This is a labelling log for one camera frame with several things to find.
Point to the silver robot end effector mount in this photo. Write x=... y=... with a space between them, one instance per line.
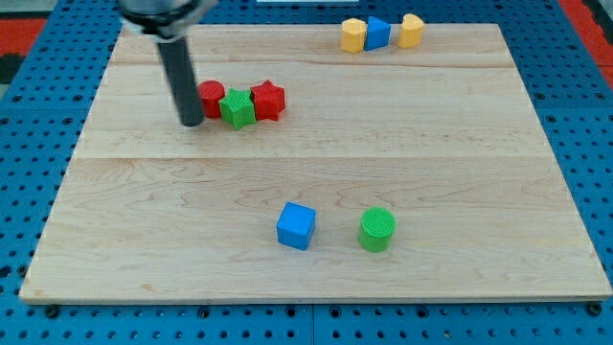
x=163 y=19

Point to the green star block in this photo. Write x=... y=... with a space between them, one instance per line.
x=237 y=108

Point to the red cylinder block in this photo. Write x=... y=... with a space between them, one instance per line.
x=210 y=92

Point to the yellow heart block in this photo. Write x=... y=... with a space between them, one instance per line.
x=410 y=31

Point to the yellow pentagon block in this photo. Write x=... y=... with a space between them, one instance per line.
x=353 y=35

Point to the light wooden board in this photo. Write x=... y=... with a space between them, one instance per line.
x=443 y=135

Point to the blue triangle block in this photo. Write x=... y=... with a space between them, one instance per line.
x=378 y=33

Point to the blue cube block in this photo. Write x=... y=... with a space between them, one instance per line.
x=295 y=226

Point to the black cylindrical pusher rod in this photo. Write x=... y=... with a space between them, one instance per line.
x=176 y=59

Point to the green cylinder block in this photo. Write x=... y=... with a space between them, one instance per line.
x=377 y=226

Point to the red star block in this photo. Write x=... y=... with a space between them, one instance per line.
x=268 y=100

